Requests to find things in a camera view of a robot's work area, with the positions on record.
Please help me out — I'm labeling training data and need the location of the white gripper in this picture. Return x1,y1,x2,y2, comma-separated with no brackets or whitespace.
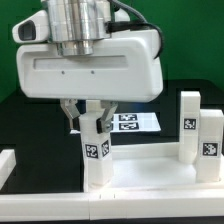
16,30,163,134

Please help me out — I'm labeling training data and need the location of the white desk tabletop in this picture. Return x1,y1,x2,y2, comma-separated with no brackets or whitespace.
83,142,224,192

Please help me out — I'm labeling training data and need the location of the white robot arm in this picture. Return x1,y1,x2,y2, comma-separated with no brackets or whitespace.
12,0,163,133

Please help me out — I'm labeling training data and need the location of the white marker base sheet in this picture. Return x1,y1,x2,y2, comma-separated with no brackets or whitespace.
109,112,161,133

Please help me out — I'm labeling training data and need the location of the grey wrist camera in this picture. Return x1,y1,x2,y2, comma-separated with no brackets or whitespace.
12,10,50,44

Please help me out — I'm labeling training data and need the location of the white U-shaped fence frame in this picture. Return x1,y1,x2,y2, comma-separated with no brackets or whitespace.
0,148,224,222

